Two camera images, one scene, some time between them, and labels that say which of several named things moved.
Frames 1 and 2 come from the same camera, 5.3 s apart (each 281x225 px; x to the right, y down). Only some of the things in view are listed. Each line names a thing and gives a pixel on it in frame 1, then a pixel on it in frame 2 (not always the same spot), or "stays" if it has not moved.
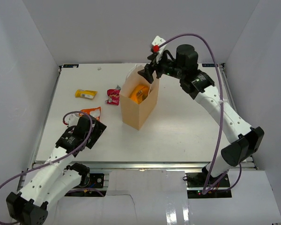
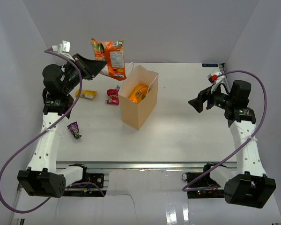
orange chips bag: [94, 112] → [113, 52]
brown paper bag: [134, 114] stays
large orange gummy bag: [139, 93] stays
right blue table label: [209, 65] stays
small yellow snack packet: [88, 94] stays
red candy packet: [113, 95] stays
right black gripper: [147, 72] → [198, 102]
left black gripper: [99, 128] → [90, 68]
